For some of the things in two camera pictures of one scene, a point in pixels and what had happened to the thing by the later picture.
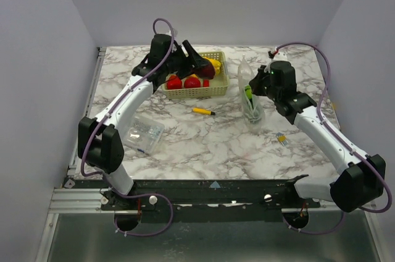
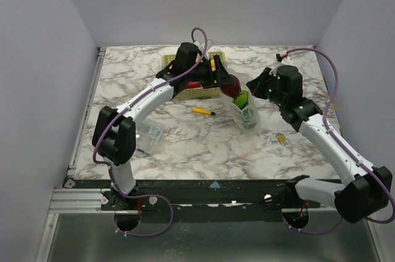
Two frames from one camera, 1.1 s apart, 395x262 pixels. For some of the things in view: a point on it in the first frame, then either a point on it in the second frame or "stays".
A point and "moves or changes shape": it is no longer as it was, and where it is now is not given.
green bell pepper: (253, 114) to (248, 118)
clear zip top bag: (254, 109) to (244, 109)
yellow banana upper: (215, 63) stays
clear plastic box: (143, 135) stays
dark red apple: (207, 72) moves or changes shape
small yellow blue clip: (282, 138) stays
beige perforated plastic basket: (218, 84) stays
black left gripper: (191, 62) to (219, 77)
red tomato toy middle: (192, 83) stays
